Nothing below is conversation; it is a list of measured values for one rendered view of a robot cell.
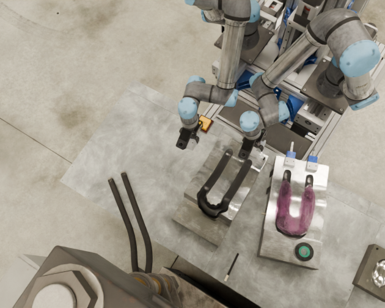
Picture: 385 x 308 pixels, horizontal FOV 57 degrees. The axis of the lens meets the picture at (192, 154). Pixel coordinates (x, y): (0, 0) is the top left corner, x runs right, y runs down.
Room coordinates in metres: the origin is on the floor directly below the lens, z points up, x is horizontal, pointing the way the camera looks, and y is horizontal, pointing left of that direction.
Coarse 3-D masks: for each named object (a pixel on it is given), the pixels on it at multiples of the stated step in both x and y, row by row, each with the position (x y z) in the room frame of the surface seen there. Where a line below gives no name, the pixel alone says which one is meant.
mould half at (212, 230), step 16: (224, 144) 0.61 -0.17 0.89; (240, 144) 0.59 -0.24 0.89; (208, 160) 0.55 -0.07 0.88; (240, 160) 0.51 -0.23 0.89; (256, 160) 0.50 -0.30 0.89; (208, 176) 0.46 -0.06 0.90; (224, 176) 0.45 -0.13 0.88; (256, 176) 0.42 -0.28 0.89; (192, 192) 0.39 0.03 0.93; (208, 192) 0.37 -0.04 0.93; (224, 192) 0.36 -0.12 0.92; (240, 192) 0.35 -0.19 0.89; (192, 208) 0.33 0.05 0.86; (192, 224) 0.25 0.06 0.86; (208, 224) 0.24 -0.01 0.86; (224, 224) 0.22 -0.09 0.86; (208, 240) 0.17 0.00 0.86
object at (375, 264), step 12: (372, 252) -0.02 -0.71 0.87; (384, 252) -0.03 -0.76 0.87; (360, 264) -0.06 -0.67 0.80; (372, 264) -0.07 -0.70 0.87; (384, 264) -0.08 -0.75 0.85; (360, 276) -0.11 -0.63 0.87; (372, 276) -0.12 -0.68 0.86; (384, 276) -0.13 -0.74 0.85; (372, 288) -0.16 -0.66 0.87; (384, 288) -0.17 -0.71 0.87; (384, 300) -0.22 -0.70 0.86
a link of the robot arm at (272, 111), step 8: (264, 96) 0.63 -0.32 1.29; (272, 96) 0.63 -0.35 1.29; (264, 104) 0.60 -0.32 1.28; (272, 104) 0.59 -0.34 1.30; (280, 104) 0.58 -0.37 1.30; (264, 112) 0.57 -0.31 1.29; (272, 112) 0.56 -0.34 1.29; (280, 112) 0.55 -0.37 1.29; (288, 112) 0.55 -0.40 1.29; (264, 120) 0.54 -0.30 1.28; (272, 120) 0.53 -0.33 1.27; (280, 120) 0.53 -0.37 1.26
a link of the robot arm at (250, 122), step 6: (246, 114) 0.57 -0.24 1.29; (252, 114) 0.56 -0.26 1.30; (258, 114) 0.56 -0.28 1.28; (240, 120) 0.55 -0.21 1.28; (246, 120) 0.54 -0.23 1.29; (252, 120) 0.54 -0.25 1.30; (258, 120) 0.54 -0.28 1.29; (246, 126) 0.52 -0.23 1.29; (252, 126) 0.52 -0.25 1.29; (258, 126) 0.52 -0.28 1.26; (246, 132) 0.52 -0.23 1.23; (252, 132) 0.51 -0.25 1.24; (258, 132) 0.52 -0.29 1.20
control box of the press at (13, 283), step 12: (12, 264) 0.14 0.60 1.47; (24, 264) 0.14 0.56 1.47; (36, 264) 0.13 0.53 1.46; (12, 276) 0.11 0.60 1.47; (24, 276) 0.10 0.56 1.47; (0, 288) 0.08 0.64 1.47; (12, 288) 0.07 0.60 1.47; (24, 288) 0.07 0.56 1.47; (0, 300) 0.05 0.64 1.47; (12, 300) 0.04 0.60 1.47
